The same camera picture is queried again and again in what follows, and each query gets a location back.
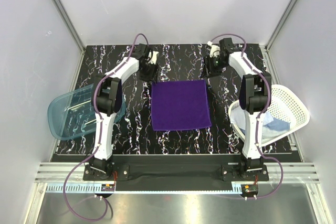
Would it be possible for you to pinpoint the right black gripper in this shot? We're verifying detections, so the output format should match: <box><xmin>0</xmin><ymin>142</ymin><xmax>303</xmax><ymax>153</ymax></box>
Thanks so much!
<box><xmin>199</xmin><ymin>55</ymin><xmax>227</xmax><ymax>79</ymax></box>

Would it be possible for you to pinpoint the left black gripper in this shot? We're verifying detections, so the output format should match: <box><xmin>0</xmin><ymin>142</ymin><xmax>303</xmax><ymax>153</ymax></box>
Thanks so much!
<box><xmin>139</xmin><ymin>61</ymin><xmax>159</xmax><ymax>84</ymax></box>

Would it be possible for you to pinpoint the purple towel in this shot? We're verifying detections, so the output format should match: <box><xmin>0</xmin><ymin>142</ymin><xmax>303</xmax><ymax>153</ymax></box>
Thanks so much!
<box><xmin>151</xmin><ymin>80</ymin><xmax>212</xmax><ymax>131</ymax></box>

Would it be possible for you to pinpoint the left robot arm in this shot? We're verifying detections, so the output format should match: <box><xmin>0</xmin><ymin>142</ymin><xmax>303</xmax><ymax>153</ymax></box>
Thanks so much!
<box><xmin>88</xmin><ymin>44</ymin><xmax>159</xmax><ymax>180</ymax></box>

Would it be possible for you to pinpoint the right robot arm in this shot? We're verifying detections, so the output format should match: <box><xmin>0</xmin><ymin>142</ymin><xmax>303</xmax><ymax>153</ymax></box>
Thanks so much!
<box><xmin>201</xmin><ymin>38</ymin><xmax>271</xmax><ymax>180</ymax></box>

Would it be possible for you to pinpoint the white perforated laundry basket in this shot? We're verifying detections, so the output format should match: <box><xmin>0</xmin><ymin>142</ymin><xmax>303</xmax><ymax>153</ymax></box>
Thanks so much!
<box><xmin>228</xmin><ymin>84</ymin><xmax>310</xmax><ymax>147</ymax></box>

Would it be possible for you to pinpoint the light blue towel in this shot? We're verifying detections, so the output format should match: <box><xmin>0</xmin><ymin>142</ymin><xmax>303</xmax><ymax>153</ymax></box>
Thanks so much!
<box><xmin>230</xmin><ymin>106</ymin><xmax>290</xmax><ymax>139</ymax></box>

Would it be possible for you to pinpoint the blue transparent plastic bin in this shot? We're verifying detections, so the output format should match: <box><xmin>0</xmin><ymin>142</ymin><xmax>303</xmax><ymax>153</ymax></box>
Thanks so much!
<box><xmin>48</xmin><ymin>81</ymin><xmax>125</xmax><ymax>141</ymax></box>

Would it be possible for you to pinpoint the left orange connector box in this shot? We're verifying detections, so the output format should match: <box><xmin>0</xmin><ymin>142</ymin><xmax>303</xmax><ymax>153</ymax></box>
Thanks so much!
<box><xmin>101</xmin><ymin>183</ymin><xmax>116</xmax><ymax>192</ymax></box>

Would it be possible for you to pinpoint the orange connector box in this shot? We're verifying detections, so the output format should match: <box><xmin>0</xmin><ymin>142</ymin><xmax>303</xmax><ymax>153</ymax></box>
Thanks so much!
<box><xmin>101</xmin><ymin>183</ymin><xmax>116</xmax><ymax>192</ymax></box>
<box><xmin>242</xmin><ymin>184</ymin><xmax>259</xmax><ymax>194</ymax></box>

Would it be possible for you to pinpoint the right orange connector box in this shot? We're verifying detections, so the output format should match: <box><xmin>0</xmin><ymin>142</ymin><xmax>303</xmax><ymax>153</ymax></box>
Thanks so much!
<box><xmin>242</xmin><ymin>184</ymin><xmax>259</xmax><ymax>194</ymax></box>

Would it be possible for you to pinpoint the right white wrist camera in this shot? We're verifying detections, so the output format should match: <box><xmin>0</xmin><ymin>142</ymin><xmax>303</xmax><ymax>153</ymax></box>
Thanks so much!
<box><xmin>207</xmin><ymin>41</ymin><xmax>221</xmax><ymax>58</ymax></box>

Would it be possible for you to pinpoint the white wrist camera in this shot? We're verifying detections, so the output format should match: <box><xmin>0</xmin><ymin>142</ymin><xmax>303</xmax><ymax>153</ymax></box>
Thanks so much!
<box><xmin>207</xmin><ymin>41</ymin><xmax>221</xmax><ymax>58</ymax></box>
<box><xmin>147</xmin><ymin>50</ymin><xmax>159</xmax><ymax>65</ymax></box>

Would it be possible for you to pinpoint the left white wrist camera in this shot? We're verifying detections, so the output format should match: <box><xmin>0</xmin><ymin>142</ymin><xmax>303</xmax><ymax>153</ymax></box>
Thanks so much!
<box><xmin>147</xmin><ymin>50</ymin><xmax>159</xmax><ymax>65</ymax></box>

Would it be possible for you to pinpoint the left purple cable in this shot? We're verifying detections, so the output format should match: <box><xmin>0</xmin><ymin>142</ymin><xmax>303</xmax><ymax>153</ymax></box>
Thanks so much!
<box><xmin>62</xmin><ymin>33</ymin><xmax>150</xmax><ymax>221</ymax></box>

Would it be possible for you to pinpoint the white slotted cable duct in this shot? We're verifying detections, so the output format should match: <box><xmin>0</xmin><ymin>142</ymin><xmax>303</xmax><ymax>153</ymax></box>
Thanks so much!
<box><xmin>46</xmin><ymin>182</ymin><xmax>244</xmax><ymax>194</ymax></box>

